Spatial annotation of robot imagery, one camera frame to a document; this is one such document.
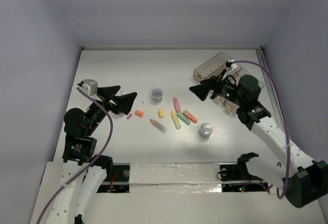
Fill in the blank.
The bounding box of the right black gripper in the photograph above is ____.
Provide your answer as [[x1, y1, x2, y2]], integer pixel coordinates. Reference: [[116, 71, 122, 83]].
[[189, 69, 245, 107]]

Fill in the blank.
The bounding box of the white pink marker pen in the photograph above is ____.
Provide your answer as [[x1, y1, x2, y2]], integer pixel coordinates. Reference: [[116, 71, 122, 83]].
[[127, 101, 144, 119]]

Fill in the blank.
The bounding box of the clip jar silver lid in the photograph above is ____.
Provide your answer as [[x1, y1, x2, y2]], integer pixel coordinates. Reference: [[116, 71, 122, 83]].
[[198, 123, 213, 139]]

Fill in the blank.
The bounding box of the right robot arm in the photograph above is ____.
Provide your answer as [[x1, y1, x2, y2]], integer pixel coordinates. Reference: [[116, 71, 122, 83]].
[[189, 74, 327, 208]]

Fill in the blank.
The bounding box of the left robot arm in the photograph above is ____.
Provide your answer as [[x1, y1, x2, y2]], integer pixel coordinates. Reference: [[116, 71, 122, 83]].
[[46, 79, 137, 223]]

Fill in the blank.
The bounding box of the orange highlighter cap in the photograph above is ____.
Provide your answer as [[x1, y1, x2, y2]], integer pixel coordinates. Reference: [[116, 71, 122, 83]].
[[135, 110, 144, 117]]

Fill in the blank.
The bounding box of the yellow highlighter pen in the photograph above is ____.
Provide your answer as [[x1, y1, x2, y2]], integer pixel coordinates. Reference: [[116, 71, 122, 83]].
[[171, 111, 181, 130]]

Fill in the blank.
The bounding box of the yellow highlighter cap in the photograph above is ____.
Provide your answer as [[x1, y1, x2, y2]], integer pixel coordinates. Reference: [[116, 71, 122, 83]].
[[158, 109, 165, 118]]

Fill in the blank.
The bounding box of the orange tip clear highlighter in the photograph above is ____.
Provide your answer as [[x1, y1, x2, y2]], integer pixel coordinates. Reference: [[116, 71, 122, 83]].
[[150, 119, 167, 134]]

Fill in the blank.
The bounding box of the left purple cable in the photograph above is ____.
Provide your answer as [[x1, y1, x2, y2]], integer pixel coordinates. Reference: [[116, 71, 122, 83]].
[[35, 84, 114, 224]]

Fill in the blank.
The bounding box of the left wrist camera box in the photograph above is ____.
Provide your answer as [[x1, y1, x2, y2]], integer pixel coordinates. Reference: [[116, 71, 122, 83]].
[[75, 79, 98, 98]]

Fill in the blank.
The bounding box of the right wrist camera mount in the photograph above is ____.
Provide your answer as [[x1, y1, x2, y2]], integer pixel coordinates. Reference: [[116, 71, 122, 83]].
[[222, 59, 238, 79]]

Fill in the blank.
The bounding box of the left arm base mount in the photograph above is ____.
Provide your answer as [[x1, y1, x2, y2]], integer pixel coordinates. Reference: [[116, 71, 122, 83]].
[[97, 164, 130, 193]]

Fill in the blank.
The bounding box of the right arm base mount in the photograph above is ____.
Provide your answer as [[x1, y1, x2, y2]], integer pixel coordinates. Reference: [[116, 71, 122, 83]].
[[216, 152, 271, 193]]

